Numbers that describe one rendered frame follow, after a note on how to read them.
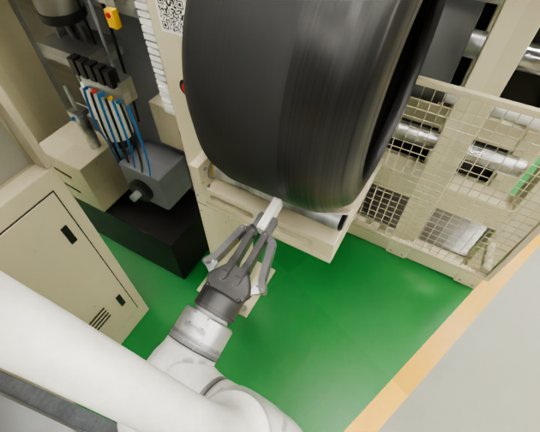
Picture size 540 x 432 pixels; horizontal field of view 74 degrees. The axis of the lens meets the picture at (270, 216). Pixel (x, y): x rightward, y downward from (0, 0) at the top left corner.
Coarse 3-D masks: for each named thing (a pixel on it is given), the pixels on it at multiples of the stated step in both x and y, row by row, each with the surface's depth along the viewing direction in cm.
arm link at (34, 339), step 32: (0, 288) 28; (0, 320) 27; (32, 320) 29; (64, 320) 31; (0, 352) 28; (32, 352) 29; (64, 352) 30; (96, 352) 32; (128, 352) 34; (64, 384) 30; (96, 384) 31; (128, 384) 32; (160, 384) 35; (224, 384) 52; (128, 416) 33; (160, 416) 34; (192, 416) 35; (224, 416) 39; (256, 416) 44
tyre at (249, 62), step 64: (192, 0) 47; (256, 0) 43; (320, 0) 40; (384, 0) 40; (192, 64) 50; (256, 64) 45; (320, 64) 42; (384, 64) 43; (256, 128) 50; (320, 128) 46; (384, 128) 83; (320, 192) 56
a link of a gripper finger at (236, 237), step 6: (240, 228) 65; (234, 234) 65; (240, 234) 65; (228, 240) 64; (234, 240) 65; (240, 240) 67; (222, 246) 64; (228, 246) 64; (234, 246) 66; (216, 252) 64; (222, 252) 64; (228, 252) 66; (204, 258) 63; (210, 258) 63; (216, 258) 63; (222, 258) 65
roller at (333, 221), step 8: (216, 168) 87; (216, 176) 88; (224, 176) 86; (232, 184) 87; (240, 184) 85; (256, 192) 84; (272, 200) 83; (288, 208) 82; (296, 208) 81; (312, 216) 80; (320, 216) 79; (328, 216) 78; (336, 216) 78; (344, 216) 77; (328, 224) 79; (336, 224) 78; (344, 224) 79
